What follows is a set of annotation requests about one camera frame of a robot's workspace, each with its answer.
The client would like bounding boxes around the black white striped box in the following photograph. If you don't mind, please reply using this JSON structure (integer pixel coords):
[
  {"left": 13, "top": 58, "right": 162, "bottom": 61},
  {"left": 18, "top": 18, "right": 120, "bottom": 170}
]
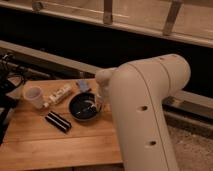
[{"left": 45, "top": 111, "right": 72, "bottom": 133}]

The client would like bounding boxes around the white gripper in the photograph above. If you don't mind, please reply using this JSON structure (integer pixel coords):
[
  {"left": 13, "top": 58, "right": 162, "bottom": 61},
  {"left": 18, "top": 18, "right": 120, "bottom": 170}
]
[{"left": 88, "top": 86, "right": 108, "bottom": 112}]

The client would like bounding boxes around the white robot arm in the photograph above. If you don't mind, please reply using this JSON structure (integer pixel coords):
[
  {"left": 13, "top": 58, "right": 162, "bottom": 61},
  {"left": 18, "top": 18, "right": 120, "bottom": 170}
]
[{"left": 95, "top": 54, "right": 191, "bottom": 171}]

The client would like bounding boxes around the metal bracket right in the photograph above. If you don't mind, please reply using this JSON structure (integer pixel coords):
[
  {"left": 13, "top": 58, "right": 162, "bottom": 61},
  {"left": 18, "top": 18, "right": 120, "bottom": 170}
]
[{"left": 162, "top": 0, "right": 183, "bottom": 36}]

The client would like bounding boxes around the metal bracket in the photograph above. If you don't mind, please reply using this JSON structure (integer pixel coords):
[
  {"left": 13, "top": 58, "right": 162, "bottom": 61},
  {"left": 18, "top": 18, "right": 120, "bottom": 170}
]
[
  {"left": 103, "top": 0, "right": 113, "bottom": 25},
  {"left": 162, "top": 0, "right": 183, "bottom": 36}
]

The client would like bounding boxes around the dark ceramic bowl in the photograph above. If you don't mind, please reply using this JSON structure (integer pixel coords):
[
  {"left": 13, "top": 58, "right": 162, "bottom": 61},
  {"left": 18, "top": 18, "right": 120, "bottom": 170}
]
[{"left": 69, "top": 93, "right": 99, "bottom": 121}]

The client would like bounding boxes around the white printed tube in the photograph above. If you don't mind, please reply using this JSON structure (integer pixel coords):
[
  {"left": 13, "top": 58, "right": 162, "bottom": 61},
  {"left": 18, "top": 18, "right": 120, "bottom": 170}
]
[{"left": 44, "top": 83, "right": 72, "bottom": 108}]

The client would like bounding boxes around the metal bracket left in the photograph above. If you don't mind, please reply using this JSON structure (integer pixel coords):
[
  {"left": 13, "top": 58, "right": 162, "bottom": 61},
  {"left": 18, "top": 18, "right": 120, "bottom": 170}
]
[{"left": 103, "top": 0, "right": 113, "bottom": 25}]

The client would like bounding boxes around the blue sponge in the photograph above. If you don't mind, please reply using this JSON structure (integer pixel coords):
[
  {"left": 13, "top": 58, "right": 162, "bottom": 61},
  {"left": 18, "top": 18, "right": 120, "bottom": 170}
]
[{"left": 76, "top": 80, "right": 91, "bottom": 93}]

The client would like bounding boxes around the translucent plastic cup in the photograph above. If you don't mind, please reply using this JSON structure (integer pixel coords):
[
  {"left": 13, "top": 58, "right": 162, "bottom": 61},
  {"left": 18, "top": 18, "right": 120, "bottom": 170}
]
[{"left": 23, "top": 86, "right": 44, "bottom": 109}]

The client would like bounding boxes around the black cables and equipment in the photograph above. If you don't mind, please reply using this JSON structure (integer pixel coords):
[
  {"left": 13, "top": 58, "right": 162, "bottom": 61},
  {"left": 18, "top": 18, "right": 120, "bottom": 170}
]
[{"left": 0, "top": 52, "right": 28, "bottom": 146}]

